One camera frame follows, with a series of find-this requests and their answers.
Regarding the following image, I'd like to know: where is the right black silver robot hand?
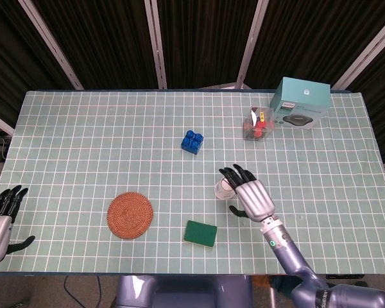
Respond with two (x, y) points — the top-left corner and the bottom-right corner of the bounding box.
(218, 164), (275, 223)

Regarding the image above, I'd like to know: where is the white paper cup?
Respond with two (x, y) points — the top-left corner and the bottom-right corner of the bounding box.
(214, 175), (237, 200)

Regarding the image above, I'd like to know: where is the green rectangular sponge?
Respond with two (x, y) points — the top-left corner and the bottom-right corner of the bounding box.
(183, 219), (218, 248)

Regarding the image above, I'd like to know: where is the clear box with red toy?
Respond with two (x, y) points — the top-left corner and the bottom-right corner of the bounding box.
(243, 107), (275, 142)

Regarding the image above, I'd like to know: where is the blue building block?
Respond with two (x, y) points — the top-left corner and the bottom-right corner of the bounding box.
(180, 130), (204, 156)

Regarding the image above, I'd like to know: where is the blue-grey robot torso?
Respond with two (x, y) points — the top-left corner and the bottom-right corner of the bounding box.
(114, 275), (254, 308)

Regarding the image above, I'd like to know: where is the teal cardboard product box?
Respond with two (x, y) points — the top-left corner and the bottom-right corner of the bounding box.
(269, 76), (331, 130)

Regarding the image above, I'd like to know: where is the round woven brown coaster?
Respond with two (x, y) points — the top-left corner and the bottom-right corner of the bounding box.
(107, 191), (154, 239)

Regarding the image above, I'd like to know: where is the green grid tablecloth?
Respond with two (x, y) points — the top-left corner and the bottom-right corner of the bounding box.
(0, 89), (385, 276)

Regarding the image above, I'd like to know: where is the black floor cable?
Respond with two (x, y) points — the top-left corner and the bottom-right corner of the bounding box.
(62, 275), (102, 308)

